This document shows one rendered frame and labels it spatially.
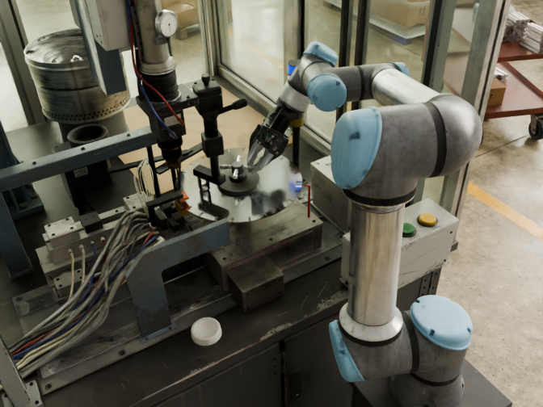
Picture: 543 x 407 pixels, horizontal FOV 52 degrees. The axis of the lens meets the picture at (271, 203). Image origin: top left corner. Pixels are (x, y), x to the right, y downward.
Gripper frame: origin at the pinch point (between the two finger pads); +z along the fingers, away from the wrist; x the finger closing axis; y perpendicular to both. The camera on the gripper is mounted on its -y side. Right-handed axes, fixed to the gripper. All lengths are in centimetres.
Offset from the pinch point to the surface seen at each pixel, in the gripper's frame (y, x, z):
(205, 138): 12.5, -13.5, -5.8
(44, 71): -31, -67, 20
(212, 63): -107, -31, 14
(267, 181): 0.1, 5.1, 1.4
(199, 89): 15.5, -19.5, -16.4
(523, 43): -202, 107, -59
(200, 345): 32.8, 8.8, 30.8
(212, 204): 10.7, -4.3, 9.4
